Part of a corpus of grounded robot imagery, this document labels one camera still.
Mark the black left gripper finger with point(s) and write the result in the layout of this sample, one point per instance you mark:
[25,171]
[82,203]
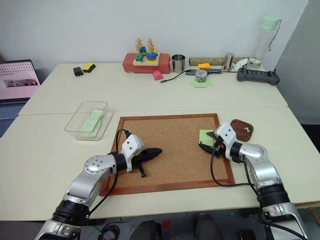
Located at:
[142,170]
[153,152]

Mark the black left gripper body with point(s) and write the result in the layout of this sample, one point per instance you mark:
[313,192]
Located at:
[140,158]

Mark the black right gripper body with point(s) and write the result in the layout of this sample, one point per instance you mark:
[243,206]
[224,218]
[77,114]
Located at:
[220,147]

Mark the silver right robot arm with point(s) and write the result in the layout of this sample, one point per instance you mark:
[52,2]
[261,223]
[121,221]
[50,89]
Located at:
[262,170]

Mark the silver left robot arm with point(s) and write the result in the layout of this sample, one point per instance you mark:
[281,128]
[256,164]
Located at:
[91,175]

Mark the green sticky note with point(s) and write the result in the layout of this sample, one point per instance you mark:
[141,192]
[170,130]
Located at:
[203,138]

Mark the dark brown wooden tray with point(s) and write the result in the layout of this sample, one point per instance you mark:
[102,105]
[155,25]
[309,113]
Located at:
[241,132]

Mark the pale green note stack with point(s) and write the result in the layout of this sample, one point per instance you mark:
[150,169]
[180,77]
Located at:
[92,123]

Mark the clear plastic box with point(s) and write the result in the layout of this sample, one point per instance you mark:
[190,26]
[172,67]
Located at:
[87,122]

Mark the red rectangular box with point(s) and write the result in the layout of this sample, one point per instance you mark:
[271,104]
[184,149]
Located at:
[163,65]

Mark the wood-framed cork board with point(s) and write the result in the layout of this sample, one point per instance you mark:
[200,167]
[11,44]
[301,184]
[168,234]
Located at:
[172,155]

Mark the yellow pushpin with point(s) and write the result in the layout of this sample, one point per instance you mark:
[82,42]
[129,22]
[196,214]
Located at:
[247,129]

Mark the green paper notes pile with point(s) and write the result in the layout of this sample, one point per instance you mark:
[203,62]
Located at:
[200,84]

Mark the clear round pushpin container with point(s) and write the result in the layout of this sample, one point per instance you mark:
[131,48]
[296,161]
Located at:
[201,76]

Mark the grey flat adapter bar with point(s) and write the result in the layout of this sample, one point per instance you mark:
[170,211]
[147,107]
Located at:
[191,72]

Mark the yellow toy brick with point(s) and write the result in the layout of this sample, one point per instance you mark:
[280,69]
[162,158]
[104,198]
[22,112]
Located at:
[204,66]

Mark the shiny steel cylinder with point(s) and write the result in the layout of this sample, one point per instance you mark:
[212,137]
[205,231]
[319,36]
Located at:
[228,62]

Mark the dark grey handheld controller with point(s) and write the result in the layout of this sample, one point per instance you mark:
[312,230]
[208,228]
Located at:
[257,76]

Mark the brown cork roll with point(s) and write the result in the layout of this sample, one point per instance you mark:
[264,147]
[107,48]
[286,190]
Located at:
[215,60]

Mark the pink half-round block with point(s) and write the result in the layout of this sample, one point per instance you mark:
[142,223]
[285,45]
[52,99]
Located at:
[157,75]

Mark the white crumpled cloth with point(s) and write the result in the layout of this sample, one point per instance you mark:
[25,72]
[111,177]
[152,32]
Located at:
[240,63]

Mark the dark rounded shape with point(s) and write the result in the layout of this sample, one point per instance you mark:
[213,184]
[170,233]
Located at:
[205,226]

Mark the steel mug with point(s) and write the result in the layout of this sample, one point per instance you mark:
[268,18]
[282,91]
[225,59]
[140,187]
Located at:
[178,64]

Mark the wooden colourful stacking toy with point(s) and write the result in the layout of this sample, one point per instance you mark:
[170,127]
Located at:
[146,56]

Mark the yellow black eraser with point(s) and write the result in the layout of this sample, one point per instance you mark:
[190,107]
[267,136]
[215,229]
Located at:
[89,68]

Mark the clear bottle green lid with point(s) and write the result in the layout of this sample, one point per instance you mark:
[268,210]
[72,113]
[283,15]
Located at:
[263,42]

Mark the black power adapter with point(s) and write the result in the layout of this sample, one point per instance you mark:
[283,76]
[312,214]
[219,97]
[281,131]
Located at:
[78,72]

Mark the open laptop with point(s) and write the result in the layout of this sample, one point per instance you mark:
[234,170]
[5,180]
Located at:
[15,82]

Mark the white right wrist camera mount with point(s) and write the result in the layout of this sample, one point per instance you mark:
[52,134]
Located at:
[226,135]

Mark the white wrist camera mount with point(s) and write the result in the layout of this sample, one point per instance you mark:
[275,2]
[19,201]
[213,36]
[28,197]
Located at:
[131,147]
[226,135]

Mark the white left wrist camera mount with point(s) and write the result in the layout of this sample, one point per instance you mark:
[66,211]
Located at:
[131,147]

